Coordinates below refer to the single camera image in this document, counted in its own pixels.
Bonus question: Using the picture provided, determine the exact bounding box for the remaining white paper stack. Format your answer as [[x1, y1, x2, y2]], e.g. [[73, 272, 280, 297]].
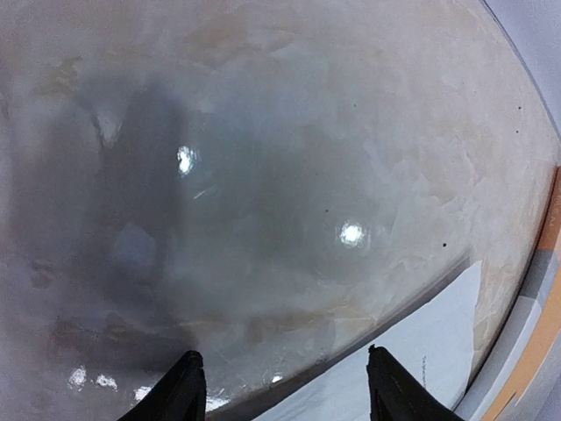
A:
[[203, 258, 486, 421]]

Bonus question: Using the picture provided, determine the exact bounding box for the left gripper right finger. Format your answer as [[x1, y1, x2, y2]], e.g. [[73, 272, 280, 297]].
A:
[[366, 345, 460, 421]]

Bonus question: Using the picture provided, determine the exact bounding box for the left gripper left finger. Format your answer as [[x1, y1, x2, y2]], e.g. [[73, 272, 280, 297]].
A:
[[118, 351, 207, 421]]

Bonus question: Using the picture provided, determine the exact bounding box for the orange file folder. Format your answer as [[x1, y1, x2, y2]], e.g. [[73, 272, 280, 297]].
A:
[[455, 169, 560, 420]]

